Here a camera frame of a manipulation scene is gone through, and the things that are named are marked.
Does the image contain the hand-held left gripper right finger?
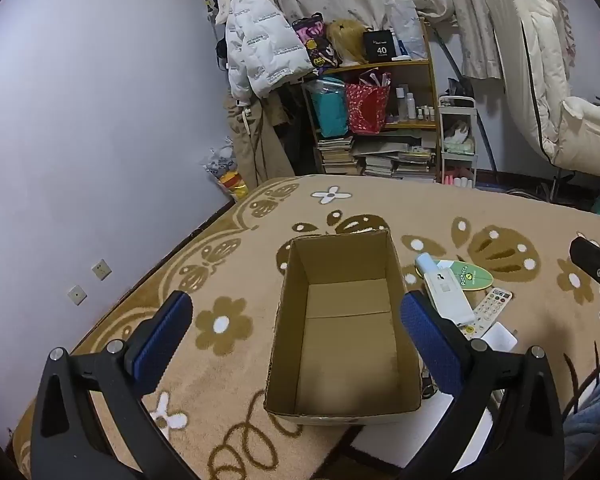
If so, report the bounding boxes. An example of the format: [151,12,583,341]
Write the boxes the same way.
[399,290,566,480]

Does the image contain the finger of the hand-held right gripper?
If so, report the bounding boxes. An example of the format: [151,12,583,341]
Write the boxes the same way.
[570,236,600,331]

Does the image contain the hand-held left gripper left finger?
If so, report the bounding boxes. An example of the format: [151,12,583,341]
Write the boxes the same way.
[30,290,196,480]

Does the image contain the white plug adapter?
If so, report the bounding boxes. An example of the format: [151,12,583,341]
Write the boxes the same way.
[480,322,519,353]

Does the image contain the white remote control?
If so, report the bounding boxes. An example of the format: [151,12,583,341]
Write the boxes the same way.
[462,287,513,337]

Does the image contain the brown cardboard box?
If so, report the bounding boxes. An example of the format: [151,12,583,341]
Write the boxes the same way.
[263,228,425,426]

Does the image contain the yellow green oval paddle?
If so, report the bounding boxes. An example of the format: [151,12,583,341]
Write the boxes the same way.
[414,258,495,292]

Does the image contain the white paper sheet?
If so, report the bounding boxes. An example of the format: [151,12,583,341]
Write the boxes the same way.
[340,392,498,472]

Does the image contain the person's blue jeans leg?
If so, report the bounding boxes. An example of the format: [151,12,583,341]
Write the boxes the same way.
[562,355,600,466]

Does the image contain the bag of plush toys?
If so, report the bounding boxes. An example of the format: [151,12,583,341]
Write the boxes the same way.
[203,145,248,201]

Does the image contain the white padded chair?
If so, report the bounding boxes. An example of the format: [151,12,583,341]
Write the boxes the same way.
[486,0,600,183]

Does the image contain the stack of books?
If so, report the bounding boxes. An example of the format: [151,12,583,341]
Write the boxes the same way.
[316,135,438,181]

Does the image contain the white trolley cart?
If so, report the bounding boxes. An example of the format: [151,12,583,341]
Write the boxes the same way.
[437,95,478,188]

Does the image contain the beige trousers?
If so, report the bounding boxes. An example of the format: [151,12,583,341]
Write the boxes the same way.
[223,92,293,188]

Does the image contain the wooden shelf unit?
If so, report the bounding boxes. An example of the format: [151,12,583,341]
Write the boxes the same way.
[300,17,441,181]

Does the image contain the row of cosmetic bottles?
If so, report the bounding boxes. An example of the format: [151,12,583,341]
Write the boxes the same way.
[395,85,436,122]

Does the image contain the red gift bag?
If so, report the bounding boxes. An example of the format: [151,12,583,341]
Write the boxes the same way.
[344,69,392,135]

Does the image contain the teal bag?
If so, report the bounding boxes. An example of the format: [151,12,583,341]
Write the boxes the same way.
[305,77,348,139]

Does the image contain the clear plastic bag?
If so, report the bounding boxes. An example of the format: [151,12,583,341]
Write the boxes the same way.
[384,0,428,61]

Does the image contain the black box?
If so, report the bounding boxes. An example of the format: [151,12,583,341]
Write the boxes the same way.
[363,30,397,64]

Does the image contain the blond wig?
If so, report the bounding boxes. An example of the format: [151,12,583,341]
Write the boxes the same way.
[327,19,368,66]

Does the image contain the white puffer jacket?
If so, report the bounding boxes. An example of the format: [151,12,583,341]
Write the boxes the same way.
[224,0,315,100]

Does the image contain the purple printed bag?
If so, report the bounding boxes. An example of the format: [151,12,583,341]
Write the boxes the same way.
[292,14,342,68]

